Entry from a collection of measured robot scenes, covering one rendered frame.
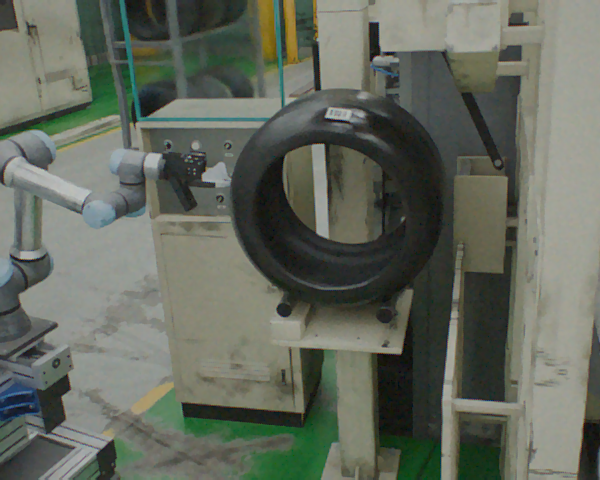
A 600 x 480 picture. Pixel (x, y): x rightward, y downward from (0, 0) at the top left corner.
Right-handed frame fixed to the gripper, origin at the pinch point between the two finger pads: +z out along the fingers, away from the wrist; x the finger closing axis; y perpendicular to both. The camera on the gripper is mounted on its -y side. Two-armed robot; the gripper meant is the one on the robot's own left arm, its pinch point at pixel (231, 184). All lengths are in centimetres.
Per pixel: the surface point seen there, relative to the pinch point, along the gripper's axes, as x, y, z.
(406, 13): -37, 55, 46
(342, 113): -10.2, 26.5, 31.3
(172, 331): 52, -86, -40
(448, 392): -59, -15, 65
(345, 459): 25, -109, 37
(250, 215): -12.4, -3.2, 9.5
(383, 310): -12, -25, 47
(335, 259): 15.0, -25.3, 28.9
